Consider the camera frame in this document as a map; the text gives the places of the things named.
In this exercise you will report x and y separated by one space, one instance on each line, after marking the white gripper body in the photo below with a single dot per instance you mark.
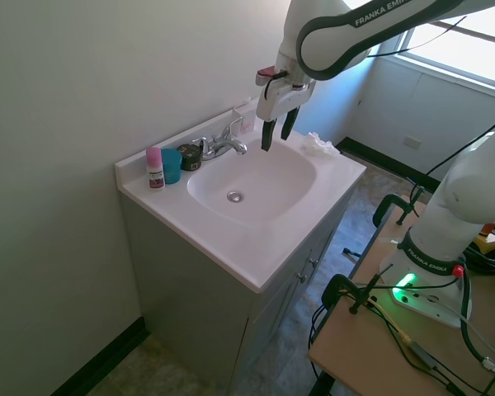
279 100

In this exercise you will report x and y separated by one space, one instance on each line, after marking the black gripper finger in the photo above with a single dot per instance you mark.
267 133
289 122

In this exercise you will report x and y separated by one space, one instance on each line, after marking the white tissue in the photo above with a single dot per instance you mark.
317 144

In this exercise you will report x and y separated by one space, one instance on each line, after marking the white Franka Panda arm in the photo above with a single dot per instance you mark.
449 198

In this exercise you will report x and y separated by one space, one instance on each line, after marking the chrome faucet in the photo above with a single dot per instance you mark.
222 144

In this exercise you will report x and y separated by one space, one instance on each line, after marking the chrome sink drain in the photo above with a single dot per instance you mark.
235 196

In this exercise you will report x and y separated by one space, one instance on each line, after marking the white sink countertop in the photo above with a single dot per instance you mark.
239 206

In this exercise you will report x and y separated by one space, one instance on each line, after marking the black round jar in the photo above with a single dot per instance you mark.
190 157

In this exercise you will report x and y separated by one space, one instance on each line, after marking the teal round container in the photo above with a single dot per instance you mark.
172 166

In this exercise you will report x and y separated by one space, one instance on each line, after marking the pink cap deodorant bottle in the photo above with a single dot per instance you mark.
154 170

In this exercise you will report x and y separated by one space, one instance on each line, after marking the black table clamp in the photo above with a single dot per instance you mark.
396 206
356 293

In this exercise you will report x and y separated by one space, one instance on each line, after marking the metal cabinet knob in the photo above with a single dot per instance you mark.
301 276
313 261

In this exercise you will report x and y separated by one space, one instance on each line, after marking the grey vanity cabinet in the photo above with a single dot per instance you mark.
231 313

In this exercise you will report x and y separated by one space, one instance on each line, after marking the window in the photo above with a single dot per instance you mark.
458 37

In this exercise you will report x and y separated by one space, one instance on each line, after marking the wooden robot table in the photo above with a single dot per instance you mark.
400 326

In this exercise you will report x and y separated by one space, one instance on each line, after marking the yellow emergency stop box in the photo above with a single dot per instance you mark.
488 243

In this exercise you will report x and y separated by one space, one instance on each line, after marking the white wall outlet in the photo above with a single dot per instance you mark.
412 142

